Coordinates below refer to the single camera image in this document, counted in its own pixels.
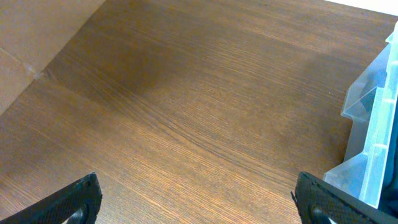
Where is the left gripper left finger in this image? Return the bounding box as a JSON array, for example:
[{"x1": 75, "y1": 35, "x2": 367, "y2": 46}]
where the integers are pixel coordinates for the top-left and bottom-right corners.
[{"x1": 1, "y1": 172, "x2": 103, "y2": 224}]

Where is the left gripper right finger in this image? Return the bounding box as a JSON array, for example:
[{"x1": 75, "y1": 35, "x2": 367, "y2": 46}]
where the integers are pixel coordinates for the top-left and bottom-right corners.
[{"x1": 291, "y1": 172, "x2": 397, "y2": 224}]

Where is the teal blue shirt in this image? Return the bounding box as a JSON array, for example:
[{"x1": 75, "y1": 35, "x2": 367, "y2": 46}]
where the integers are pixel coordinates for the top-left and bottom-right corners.
[{"x1": 379, "y1": 109, "x2": 397, "y2": 218}]

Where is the clear plastic storage bin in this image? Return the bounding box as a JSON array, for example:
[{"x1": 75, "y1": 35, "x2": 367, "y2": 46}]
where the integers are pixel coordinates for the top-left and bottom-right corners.
[{"x1": 323, "y1": 30, "x2": 397, "y2": 208}]

